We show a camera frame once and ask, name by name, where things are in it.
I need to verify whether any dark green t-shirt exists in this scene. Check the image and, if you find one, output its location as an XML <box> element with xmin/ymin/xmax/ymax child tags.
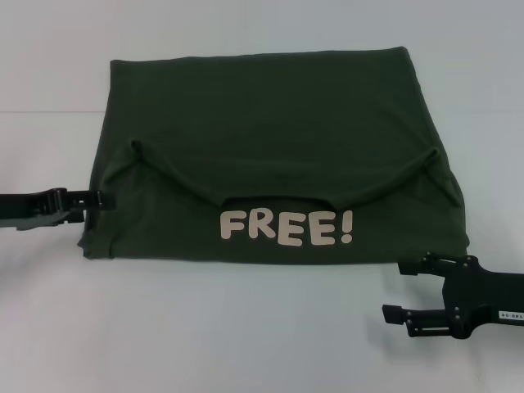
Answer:
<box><xmin>76</xmin><ymin>47</ymin><xmax>471</xmax><ymax>271</ymax></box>

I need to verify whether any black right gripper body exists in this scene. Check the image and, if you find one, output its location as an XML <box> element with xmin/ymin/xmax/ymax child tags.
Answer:
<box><xmin>440</xmin><ymin>255</ymin><xmax>524</xmax><ymax>341</ymax></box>

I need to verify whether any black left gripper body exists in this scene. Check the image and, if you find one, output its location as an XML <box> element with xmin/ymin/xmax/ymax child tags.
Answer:
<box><xmin>0</xmin><ymin>187</ymin><xmax>85</xmax><ymax>231</ymax></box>

